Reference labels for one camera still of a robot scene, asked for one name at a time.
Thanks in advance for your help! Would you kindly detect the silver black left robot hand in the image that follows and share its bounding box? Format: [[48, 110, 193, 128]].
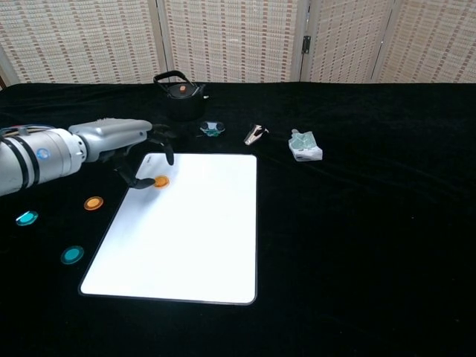
[[68, 118, 176, 191]]

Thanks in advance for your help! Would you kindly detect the white magnetic board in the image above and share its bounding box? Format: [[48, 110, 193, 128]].
[[77, 152, 258, 306]]

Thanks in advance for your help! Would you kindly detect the metal binder clip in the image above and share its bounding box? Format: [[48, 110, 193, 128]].
[[243, 124, 270, 147]]

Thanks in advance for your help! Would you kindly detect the black velvet tablecloth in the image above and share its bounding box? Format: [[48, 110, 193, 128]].
[[0, 80, 476, 357]]

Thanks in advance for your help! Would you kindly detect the black teapot with orange knob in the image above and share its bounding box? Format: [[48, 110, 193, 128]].
[[152, 70, 210, 122]]

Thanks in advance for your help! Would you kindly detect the woven folding screen panel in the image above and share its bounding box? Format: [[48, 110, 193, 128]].
[[371, 0, 476, 83], [155, 0, 310, 83], [299, 0, 395, 83], [0, 0, 168, 86]]

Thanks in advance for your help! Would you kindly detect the teal disc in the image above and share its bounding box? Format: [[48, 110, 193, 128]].
[[60, 245, 86, 266], [16, 210, 39, 227]]

